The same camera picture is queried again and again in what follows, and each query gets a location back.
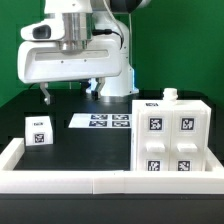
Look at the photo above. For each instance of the white U-shaped fence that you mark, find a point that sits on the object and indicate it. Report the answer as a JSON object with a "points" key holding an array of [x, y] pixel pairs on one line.
{"points": [[209, 181]]}

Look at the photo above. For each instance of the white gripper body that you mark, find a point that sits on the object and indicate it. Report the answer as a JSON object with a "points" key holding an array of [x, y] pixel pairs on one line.
{"points": [[71, 46]]}

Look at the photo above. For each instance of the white cabinet body box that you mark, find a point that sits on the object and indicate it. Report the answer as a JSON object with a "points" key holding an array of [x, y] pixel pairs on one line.
{"points": [[170, 102]]}

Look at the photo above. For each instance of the white cabinet top block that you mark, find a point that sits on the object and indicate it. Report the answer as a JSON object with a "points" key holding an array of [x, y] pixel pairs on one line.
{"points": [[38, 131]]}

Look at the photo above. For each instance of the white cabinet door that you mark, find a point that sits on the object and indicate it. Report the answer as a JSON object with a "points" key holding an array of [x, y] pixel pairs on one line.
{"points": [[154, 129], [187, 143]]}

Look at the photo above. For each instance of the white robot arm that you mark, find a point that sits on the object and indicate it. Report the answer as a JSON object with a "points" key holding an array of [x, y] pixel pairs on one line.
{"points": [[119, 87]]}

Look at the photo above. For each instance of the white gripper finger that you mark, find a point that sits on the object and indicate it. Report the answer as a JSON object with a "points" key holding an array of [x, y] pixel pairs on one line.
{"points": [[47, 96], [98, 86]]}

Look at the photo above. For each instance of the white marker sheet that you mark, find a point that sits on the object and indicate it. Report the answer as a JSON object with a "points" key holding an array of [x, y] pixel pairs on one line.
{"points": [[95, 120]]}

